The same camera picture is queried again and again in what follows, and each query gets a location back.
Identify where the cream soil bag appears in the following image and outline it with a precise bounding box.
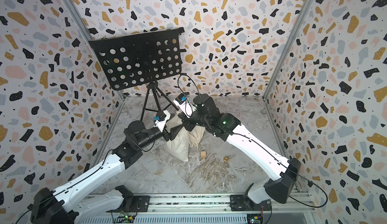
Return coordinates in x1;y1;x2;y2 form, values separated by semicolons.
164;126;205;162

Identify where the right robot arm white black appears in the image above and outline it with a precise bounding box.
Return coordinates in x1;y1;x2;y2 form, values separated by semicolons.
174;93;301;204

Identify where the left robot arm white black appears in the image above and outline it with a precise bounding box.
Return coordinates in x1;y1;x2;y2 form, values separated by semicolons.
30;121;183;224

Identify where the black perforated music stand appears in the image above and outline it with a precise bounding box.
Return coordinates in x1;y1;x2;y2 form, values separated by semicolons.
89;27;184;112

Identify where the left green circuit board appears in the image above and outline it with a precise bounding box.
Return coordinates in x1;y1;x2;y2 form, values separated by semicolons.
120;212;136;224

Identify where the green circuit board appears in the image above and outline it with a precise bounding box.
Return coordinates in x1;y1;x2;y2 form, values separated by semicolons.
247;214;263;224
120;212;136;224

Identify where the right green circuit board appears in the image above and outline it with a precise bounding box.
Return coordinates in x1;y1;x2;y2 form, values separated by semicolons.
247;214;263;224

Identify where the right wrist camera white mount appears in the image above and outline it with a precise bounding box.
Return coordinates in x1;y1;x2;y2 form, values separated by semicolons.
173;93;194;118

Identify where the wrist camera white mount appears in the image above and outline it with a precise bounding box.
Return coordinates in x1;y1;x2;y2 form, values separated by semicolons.
153;110;171;132
173;93;194;118

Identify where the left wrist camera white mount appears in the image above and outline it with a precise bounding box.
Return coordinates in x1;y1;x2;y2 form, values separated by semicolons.
153;110;171;132

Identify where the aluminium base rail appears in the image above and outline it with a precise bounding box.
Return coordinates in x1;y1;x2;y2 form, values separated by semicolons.
58;192;318;224

